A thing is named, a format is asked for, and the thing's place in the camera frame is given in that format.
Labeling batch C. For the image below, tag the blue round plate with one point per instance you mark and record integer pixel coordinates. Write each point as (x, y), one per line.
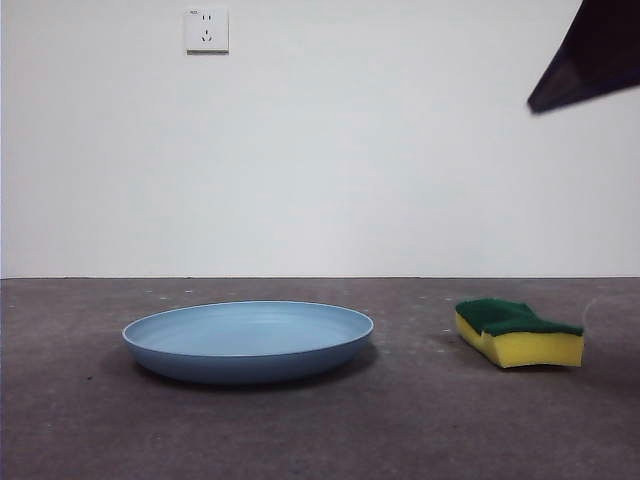
(250, 345)

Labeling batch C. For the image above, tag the white wall socket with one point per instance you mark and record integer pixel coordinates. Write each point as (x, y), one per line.
(207, 30)

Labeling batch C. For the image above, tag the yellow sponge with green pad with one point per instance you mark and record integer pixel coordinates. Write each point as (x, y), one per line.
(540, 350)

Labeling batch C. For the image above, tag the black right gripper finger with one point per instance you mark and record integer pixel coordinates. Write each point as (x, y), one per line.
(600, 55)

